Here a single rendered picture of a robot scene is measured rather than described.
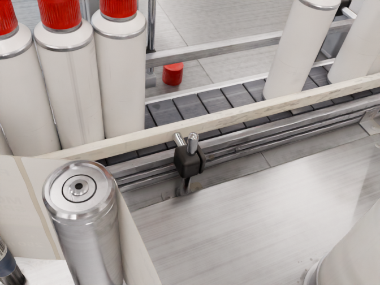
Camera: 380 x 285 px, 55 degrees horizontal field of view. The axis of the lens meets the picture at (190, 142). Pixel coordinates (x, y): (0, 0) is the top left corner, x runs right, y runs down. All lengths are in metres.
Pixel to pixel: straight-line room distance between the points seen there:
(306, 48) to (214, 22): 0.34
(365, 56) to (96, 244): 0.47
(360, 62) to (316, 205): 0.23
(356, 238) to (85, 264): 0.20
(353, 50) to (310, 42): 0.12
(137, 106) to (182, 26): 0.37
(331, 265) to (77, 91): 0.28
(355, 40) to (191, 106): 0.25
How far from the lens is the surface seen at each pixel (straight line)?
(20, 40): 0.35
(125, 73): 0.38
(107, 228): 0.22
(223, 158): 0.51
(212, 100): 0.53
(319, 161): 0.50
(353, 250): 0.31
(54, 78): 0.37
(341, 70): 0.60
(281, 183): 0.46
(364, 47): 0.58
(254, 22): 0.82
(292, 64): 0.50
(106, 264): 0.26
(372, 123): 0.67
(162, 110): 0.51
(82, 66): 0.35
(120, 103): 0.40
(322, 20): 0.47
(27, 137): 0.41
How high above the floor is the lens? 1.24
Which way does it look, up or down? 49 degrees down
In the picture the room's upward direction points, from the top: 9 degrees clockwise
